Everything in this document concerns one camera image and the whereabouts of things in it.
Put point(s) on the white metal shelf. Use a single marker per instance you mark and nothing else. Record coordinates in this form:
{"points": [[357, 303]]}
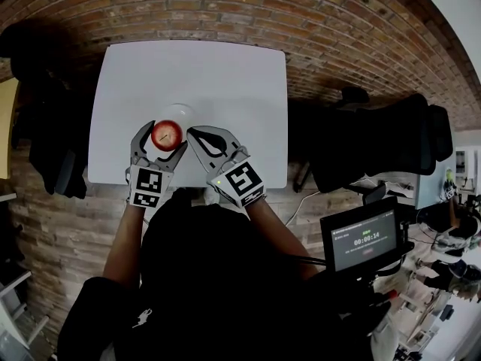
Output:
{"points": [[15, 314]]}

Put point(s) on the black office chair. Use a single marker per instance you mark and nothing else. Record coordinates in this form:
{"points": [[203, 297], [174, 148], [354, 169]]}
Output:
{"points": [[376, 145]]}

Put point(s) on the black chair with dark coat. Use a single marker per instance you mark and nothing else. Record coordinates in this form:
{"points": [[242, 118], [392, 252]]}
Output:
{"points": [[49, 126]]}

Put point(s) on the light wooden board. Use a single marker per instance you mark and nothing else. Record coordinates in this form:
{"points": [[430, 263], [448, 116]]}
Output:
{"points": [[6, 126]]}

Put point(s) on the black monitor screen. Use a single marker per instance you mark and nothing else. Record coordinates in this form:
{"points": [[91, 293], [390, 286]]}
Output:
{"points": [[363, 238]]}

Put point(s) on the person's left forearm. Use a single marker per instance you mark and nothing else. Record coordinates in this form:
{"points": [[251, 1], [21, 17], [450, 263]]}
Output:
{"points": [[121, 243]]}

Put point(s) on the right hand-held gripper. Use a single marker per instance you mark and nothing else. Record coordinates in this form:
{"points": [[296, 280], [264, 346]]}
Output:
{"points": [[239, 182]]}

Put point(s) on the person's black shirt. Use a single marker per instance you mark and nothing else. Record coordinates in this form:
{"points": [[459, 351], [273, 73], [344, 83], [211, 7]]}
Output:
{"points": [[225, 299]]}

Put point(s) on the red apple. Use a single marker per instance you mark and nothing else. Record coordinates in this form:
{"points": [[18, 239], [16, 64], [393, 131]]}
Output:
{"points": [[167, 135]]}

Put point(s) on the person's right forearm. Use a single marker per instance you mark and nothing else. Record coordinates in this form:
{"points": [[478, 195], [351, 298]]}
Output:
{"points": [[282, 240]]}

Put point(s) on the white plate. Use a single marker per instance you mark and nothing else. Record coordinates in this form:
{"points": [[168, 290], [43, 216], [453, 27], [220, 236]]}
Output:
{"points": [[180, 111]]}

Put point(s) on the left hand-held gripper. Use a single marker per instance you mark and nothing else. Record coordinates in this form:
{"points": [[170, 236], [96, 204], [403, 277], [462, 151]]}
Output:
{"points": [[149, 185]]}

